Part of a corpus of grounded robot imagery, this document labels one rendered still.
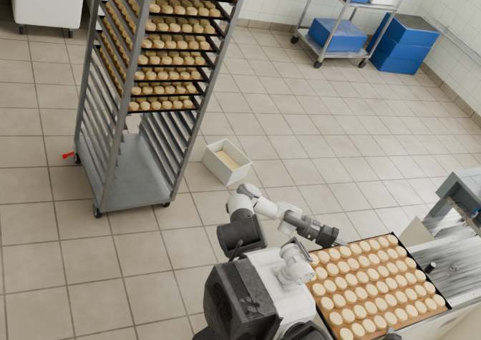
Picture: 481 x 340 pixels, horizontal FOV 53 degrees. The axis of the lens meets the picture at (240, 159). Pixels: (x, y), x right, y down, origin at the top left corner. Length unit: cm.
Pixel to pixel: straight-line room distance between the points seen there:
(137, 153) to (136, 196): 39
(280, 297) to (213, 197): 202
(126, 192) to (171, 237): 40
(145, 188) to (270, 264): 172
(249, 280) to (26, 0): 341
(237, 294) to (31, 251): 171
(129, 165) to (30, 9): 177
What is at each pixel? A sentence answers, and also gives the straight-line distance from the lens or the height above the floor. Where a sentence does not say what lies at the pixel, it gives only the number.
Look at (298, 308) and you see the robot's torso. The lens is 151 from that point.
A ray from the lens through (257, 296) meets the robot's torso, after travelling 147.
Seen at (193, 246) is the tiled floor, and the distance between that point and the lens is 312.
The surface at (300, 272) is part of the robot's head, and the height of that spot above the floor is 134.
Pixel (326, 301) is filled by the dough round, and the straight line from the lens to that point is 187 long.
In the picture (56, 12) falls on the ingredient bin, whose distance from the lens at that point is 450.
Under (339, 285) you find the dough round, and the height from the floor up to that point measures 102.
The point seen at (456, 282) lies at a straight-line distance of 262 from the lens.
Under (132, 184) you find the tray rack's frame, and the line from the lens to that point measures 315.
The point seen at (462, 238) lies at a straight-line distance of 278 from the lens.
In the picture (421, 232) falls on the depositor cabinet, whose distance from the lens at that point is 281.
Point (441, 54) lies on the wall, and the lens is 679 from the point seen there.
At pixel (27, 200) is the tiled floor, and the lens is 319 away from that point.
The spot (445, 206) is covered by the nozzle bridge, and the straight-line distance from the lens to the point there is 285.
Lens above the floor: 239
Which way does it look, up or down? 38 degrees down
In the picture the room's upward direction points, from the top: 24 degrees clockwise
